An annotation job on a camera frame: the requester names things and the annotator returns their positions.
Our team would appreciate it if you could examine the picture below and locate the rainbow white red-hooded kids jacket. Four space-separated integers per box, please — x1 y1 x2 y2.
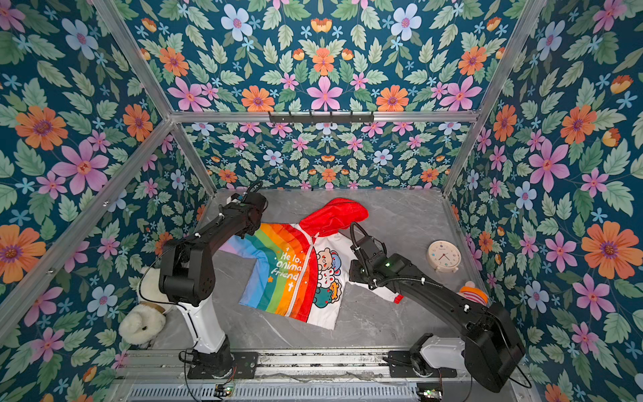
218 197 405 331

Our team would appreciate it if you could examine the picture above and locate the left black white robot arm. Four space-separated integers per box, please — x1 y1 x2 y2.
158 181 267 379

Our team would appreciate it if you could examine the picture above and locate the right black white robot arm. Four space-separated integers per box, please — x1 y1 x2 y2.
349 223 526 393

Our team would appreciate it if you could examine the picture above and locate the pink round alarm clock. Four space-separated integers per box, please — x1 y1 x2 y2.
426 241 462 273

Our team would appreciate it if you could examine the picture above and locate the white plush bear toy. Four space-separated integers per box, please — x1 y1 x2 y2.
118 268 171 346

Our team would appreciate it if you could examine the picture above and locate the white ventilation grille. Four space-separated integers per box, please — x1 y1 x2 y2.
126 383 420 401

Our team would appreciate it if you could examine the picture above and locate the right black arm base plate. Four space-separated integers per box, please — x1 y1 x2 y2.
383 351 458 379

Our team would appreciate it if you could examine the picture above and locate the black coat hook rail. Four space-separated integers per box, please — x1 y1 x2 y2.
268 112 375 124

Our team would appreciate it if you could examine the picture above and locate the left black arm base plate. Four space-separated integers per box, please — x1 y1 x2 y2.
184 351 259 380

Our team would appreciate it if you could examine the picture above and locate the aluminium front mounting rail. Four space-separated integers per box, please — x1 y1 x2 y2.
117 347 531 384

